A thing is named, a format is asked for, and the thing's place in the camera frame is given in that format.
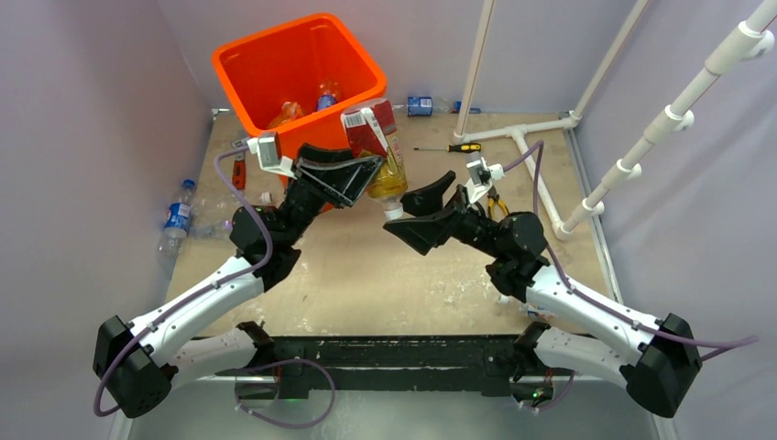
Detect wide clear plastic bottle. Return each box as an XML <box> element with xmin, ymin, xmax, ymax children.
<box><xmin>197</xmin><ymin>191</ymin><xmax>274</xmax><ymax>214</ymax></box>

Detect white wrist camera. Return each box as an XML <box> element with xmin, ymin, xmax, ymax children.
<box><xmin>246</xmin><ymin>131</ymin><xmax>296</xmax><ymax>179</ymax></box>
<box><xmin>465</xmin><ymin>151</ymin><xmax>505</xmax><ymax>204</ymax></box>

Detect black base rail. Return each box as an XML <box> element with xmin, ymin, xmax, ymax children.
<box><xmin>226</xmin><ymin>323</ymin><xmax>555</xmax><ymax>406</ymax></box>

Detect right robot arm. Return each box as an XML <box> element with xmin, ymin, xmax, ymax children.
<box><xmin>383</xmin><ymin>171</ymin><xmax>703</xmax><ymax>418</ymax></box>

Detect orange plastic bin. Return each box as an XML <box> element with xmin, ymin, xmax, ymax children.
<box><xmin>212</xmin><ymin>13</ymin><xmax>387</xmax><ymax>160</ymax></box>

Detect yellow black screwdriver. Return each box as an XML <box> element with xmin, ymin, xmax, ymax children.
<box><xmin>413</xmin><ymin>143</ymin><xmax>482</xmax><ymax>153</ymax></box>

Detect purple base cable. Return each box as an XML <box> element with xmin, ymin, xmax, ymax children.
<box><xmin>234</xmin><ymin>357</ymin><xmax>339</xmax><ymax>430</ymax></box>

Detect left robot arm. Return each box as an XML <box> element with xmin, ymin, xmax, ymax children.
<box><xmin>93</xmin><ymin>137</ymin><xmax>384</xmax><ymax>418</ymax></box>

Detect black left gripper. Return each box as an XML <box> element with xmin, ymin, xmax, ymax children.
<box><xmin>279</xmin><ymin>145</ymin><xmax>382</xmax><ymax>247</ymax></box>

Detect white pvc pipe frame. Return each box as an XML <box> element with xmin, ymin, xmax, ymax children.
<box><xmin>452</xmin><ymin>0</ymin><xmax>777</xmax><ymax>241</ymax></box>

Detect blue pepsi label bottle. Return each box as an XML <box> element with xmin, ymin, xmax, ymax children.
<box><xmin>316</xmin><ymin>80</ymin><xmax>342</xmax><ymax>112</ymax></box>

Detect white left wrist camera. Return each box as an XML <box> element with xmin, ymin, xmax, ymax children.
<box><xmin>246</xmin><ymin>131</ymin><xmax>296</xmax><ymax>179</ymax></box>

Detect yellow handle pliers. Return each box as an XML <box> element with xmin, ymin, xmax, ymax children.
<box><xmin>487</xmin><ymin>186</ymin><xmax>510</xmax><ymax>220</ymax></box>

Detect red adjustable wrench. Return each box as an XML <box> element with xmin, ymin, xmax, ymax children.
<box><xmin>232</xmin><ymin>137</ymin><xmax>247</xmax><ymax>191</ymax></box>

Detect small label clear bottle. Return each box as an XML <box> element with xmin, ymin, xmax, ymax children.
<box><xmin>497</xmin><ymin>295</ymin><xmax>557</xmax><ymax>323</ymax></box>

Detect small clear white-cap bottle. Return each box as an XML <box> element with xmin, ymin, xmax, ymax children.
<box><xmin>189</xmin><ymin>220</ymin><xmax>233</xmax><ymax>239</ymax></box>

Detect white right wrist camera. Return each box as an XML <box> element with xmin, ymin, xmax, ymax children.
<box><xmin>465</xmin><ymin>151</ymin><xmax>505</xmax><ymax>204</ymax></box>

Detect crushed orange label bottle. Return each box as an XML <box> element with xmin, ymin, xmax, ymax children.
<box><xmin>267</xmin><ymin>102</ymin><xmax>307</xmax><ymax>129</ymax></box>

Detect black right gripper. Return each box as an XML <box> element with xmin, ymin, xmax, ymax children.
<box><xmin>385</xmin><ymin>171</ymin><xmax>505</xmax><ymax>259</ymax></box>

